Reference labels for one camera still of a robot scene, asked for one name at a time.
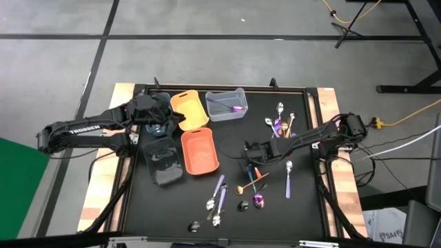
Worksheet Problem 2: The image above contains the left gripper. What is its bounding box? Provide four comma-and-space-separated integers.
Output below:
125, 93, 187, 137

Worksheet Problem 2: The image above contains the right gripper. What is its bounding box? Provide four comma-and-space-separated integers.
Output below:
240, 139, 280, 173

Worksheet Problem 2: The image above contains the yellow plastic bin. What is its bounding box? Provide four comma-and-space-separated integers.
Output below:
170, 90, 210, 132

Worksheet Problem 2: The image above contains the blue-grey plastic bin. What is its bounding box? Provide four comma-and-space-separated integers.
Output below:
144, 91, 173, 138

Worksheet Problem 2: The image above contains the gold spoon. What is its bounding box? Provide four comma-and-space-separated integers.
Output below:
234, 172, 270, 196

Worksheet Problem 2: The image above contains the orange plastic bin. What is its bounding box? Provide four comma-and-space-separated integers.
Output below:
181, 127, 221, 176

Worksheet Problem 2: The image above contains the smoked transparent plastic bin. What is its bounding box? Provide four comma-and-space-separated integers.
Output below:
143, 136, 184, 186

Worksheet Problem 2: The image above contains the clear plastic bin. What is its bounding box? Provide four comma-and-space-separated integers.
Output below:
205, 87, 249, 123

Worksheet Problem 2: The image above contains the white cardboard box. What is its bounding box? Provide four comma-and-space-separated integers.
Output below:
363, 207, 408, 246

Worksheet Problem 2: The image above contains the black tripod stand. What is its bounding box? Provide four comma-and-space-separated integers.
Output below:
330, 0, 370, 49

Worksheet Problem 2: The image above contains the green mat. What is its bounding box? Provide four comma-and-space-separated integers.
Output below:
0, 137, 52, 241

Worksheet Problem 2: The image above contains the dark grey case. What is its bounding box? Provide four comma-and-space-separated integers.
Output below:
401, 113, 441, 248

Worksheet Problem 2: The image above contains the black cable conduit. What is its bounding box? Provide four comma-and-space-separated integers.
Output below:
82, 153, 136, 234
316, 160, 367, 240

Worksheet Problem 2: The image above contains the yellow extension cable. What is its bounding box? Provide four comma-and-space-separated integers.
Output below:
371, 99, 441, 130
321, 0, 383, 25

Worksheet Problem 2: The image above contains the black cable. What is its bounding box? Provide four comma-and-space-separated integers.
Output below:
344, 129, 441, 189

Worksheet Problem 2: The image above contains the white cable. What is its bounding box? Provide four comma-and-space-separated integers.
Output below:
360, 124, 441, 160

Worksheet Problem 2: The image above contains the black metal frame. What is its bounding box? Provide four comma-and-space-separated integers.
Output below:
375, 0, 441, 94

